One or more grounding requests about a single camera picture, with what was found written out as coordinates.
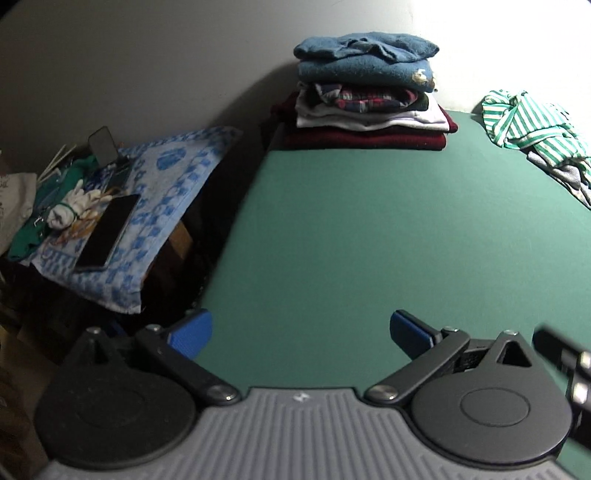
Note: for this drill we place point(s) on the green white striped shirt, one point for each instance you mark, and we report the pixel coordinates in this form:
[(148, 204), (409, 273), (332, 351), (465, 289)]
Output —
[(531, 124)]

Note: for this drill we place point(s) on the dark green sweater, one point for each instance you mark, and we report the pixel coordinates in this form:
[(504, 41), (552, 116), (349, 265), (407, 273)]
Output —
[(420, 104)]

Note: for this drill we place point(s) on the beige bag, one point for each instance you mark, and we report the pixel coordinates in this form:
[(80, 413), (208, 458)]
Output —
[(16, 207)]

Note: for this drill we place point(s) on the white gloves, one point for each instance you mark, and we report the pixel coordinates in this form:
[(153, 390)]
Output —
[(76, 203)]

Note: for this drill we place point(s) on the green table cloth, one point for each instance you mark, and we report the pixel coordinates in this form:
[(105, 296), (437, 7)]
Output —
[(369, 230)]

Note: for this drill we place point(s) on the blue white patterned towel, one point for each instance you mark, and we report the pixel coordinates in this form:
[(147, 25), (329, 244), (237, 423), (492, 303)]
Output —
[(171, 184)]

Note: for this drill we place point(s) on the black smartphone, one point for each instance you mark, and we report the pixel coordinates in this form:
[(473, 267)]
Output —
[(108, 233)]

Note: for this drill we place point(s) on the dark wooden cabinet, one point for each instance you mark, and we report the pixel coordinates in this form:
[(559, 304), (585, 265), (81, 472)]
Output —
[(178, 249)]

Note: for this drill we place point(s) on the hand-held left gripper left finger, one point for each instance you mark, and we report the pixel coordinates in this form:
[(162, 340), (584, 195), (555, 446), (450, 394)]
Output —
[(191, 334)]

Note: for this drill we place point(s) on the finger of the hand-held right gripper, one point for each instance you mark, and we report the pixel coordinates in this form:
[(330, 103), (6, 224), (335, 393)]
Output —
[(568, 360)]

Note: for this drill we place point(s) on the blue knit sweater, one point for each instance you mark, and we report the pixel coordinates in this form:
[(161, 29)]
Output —
[(360, 69)]

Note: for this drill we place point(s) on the grey knit garment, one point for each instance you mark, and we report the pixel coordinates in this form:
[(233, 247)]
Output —
[(570, 177)]

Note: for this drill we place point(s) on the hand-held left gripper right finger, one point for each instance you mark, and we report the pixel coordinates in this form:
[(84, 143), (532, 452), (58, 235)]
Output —
[(411, 334)]

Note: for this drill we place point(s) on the red plaid flannel shirt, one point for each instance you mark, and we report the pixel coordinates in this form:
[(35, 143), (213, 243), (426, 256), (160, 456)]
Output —
[(364, 99)]

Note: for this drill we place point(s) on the black rectangular case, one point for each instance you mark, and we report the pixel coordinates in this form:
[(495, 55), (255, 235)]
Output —
[(101, 145)]

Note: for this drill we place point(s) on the white folded shirt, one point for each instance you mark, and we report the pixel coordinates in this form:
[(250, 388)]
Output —
[(369, 120)]

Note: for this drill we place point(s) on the maroon knit sweater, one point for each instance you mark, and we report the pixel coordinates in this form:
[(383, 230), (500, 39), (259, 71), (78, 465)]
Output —
[(369, 138)]

